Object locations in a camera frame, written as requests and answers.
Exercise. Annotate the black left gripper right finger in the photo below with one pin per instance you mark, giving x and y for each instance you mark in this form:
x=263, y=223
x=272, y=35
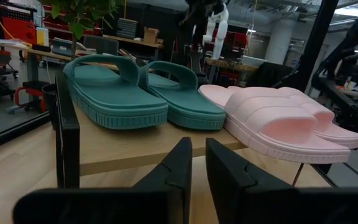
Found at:
x=244, y=199

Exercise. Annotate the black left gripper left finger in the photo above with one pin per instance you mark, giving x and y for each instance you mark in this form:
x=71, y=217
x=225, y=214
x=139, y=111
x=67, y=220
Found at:
x=172, y=186

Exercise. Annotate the wooden shelf with black legs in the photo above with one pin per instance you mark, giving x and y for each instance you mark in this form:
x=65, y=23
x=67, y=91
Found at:
x=120, y=149

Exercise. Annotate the green rubber slide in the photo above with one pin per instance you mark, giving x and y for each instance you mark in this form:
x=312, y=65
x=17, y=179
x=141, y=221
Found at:
x=113, y=99
x=191, y=109

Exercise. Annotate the pink rubber slide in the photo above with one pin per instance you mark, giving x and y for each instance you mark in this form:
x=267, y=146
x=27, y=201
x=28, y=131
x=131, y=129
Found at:
x=337, y=133
x=259, y=109

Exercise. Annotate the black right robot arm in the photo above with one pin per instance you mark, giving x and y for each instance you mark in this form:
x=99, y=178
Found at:
x=315, y=37

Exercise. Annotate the black chair with jacket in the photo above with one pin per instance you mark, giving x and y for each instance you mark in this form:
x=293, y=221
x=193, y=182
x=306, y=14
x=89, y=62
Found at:
x=269, y=74

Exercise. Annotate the brown cardboard box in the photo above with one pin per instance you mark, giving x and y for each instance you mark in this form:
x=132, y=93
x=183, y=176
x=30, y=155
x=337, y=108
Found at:
x=151, y=35

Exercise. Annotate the black office chair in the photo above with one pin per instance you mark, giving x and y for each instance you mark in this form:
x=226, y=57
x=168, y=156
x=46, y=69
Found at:
x=102, y=46

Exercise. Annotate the white humanoid robot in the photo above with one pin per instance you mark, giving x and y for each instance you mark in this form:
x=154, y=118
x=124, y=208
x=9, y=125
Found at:
x=219, y=34

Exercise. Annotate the white round column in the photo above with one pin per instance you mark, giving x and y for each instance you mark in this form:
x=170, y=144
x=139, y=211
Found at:
x=280, y=40

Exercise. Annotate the grey tray stack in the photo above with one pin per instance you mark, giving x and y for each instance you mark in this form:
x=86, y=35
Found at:
x=126, y=28

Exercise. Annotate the green plant in black pot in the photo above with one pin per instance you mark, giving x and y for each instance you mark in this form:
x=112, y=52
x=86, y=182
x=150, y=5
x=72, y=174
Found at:
x=82, y=15

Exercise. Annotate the yellow box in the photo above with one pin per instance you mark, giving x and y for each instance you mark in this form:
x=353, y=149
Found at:
x=42, y=36

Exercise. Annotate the red tool cabinet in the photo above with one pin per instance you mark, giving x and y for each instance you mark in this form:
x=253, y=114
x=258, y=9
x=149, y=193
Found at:
x=19, y=29

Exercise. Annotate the black metal table frame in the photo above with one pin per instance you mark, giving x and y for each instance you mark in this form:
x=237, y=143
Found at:
x=11, y=133

